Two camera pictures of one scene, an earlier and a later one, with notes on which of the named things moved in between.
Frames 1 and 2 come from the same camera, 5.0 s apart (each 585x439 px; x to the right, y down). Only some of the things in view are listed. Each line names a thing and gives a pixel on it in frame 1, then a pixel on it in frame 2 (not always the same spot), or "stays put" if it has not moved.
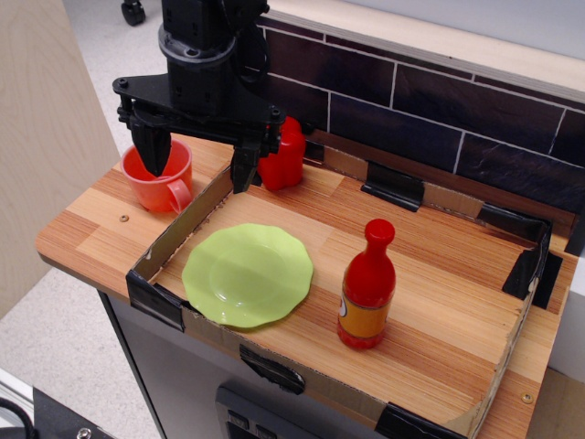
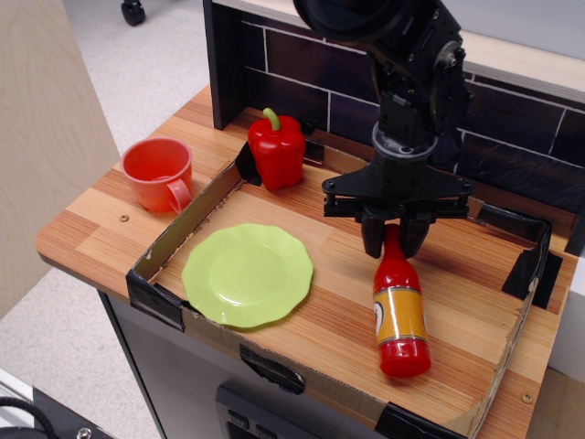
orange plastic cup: [168, 191] stays put
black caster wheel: [133, 12] stays put
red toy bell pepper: [284, 169] stays put
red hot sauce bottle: [368, 289] -> [399, 310]
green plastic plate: [247, 275] stays put
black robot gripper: [198, 96] -> [397, 187]
